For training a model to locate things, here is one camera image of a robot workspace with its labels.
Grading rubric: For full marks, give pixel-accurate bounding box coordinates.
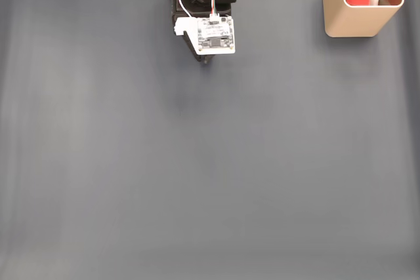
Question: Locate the beige rectangular box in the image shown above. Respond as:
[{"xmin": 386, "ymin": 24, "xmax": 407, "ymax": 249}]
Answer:
[{"xmin": 322, "ymin": 0, "xmax": 406, "ymax": 38}]

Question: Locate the dark blue-grey table mat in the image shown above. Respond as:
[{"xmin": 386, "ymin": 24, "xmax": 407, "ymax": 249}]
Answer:
[{"xmin": 0, "ymin": 0, "xmax": 420, "ymax": 280}]

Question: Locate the white camera circuit board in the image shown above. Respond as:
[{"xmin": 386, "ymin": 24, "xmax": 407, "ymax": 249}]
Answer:
[{"xmin": 173, "ymin": 15, "xmax": 236, "ymax": 56}]

